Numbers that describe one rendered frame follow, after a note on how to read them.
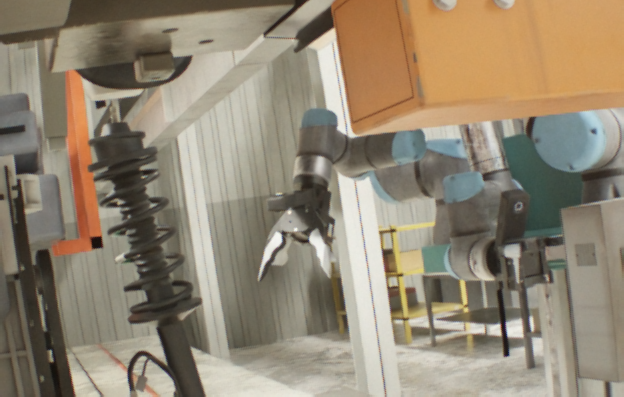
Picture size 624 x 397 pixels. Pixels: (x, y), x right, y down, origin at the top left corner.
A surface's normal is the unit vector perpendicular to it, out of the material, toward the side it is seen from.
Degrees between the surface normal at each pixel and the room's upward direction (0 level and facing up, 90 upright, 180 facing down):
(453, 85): 90
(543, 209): 90
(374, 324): 90
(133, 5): 90
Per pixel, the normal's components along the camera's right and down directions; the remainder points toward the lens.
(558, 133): -0.55, 0.15
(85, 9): 0.29, -0.08
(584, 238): -0.94, 0.13
